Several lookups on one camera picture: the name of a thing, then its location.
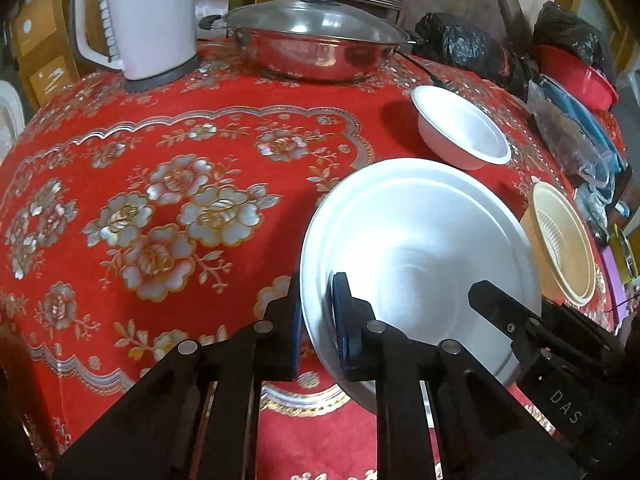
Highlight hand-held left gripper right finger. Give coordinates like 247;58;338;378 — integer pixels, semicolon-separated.
331;272;532;480

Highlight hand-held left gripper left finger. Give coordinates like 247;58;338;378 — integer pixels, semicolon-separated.
52;275;304;480

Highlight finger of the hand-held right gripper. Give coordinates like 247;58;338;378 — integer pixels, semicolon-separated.
542;301;622;362
468;280;547;362

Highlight purple object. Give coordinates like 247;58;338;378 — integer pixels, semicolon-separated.
602;247;632;322

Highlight beige ribbed plastic bowl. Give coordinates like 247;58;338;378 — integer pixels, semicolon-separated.
519;177;599;307

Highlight small white foam bowl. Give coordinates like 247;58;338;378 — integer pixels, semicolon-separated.
411;85;513;171

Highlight clear plastic bag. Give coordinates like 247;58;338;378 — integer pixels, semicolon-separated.
527;79;614;189

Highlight red floral tablecloth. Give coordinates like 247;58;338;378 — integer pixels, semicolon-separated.
0;40;640;480

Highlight red plastic basin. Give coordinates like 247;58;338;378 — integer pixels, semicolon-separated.
530;44;620;112

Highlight stainless steel pot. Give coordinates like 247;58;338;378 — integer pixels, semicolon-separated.
199;14;424;84

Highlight large black plastic bag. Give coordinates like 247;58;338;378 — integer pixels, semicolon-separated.
413;12;527;87

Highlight small black plastic bag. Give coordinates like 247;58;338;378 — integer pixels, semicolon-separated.
532;1;607;67

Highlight glass pot lid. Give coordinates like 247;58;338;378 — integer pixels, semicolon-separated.
222;0;409;45

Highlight white electric kettle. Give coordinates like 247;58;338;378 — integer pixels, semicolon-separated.
70;0;202;94

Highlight cardboard boxes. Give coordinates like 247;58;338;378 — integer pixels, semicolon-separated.
9;0;82;107

